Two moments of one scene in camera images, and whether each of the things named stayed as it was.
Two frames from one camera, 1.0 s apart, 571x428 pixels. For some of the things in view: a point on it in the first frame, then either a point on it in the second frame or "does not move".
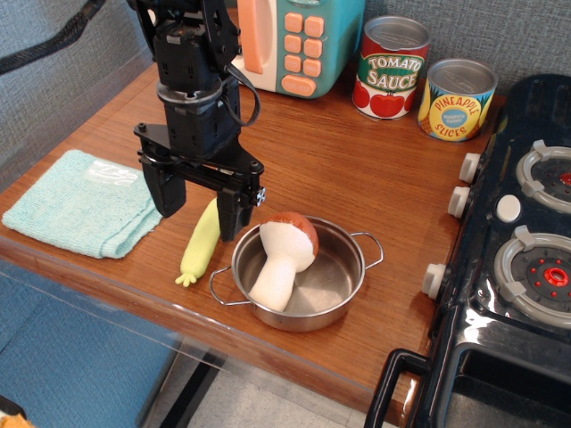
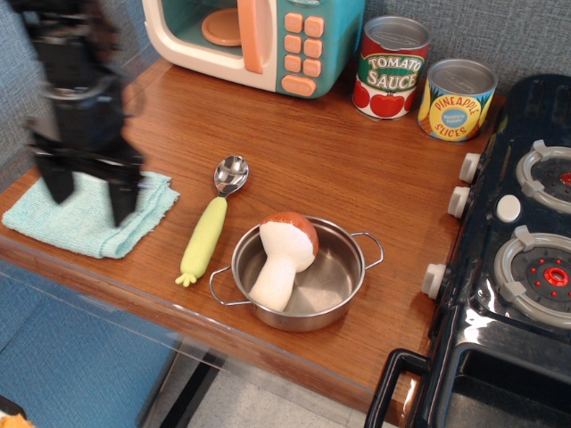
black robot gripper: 201,139 -> 81,127
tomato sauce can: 391,65 does not move
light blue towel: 88,206 does not move
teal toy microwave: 300,48 does not move
